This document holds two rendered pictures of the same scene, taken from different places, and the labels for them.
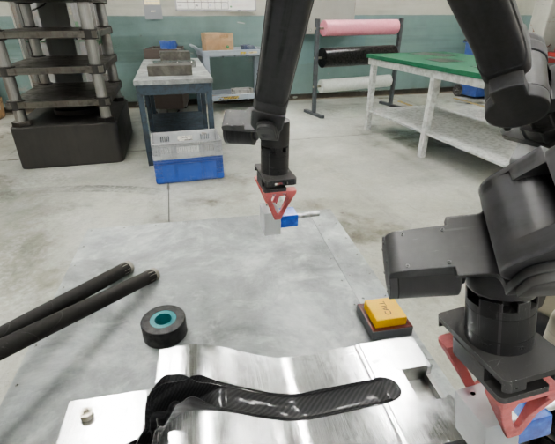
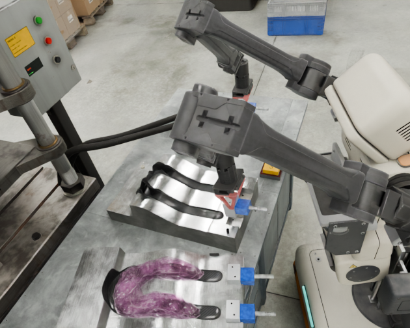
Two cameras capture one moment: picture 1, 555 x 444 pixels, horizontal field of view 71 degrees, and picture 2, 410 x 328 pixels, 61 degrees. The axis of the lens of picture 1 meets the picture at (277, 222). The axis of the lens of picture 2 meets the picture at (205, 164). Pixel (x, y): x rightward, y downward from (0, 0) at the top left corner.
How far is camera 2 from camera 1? 84 cm
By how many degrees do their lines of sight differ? 36
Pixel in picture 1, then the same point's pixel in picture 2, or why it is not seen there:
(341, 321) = (254, 165)
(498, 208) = not seen: hidden behind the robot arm
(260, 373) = (192, 171)
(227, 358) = (183, 163)
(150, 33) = not seen: outside the picture
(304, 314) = (241, 157)
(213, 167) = (314, 25)
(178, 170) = (285, 25)
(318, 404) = (205, 187)
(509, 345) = (220, 180)
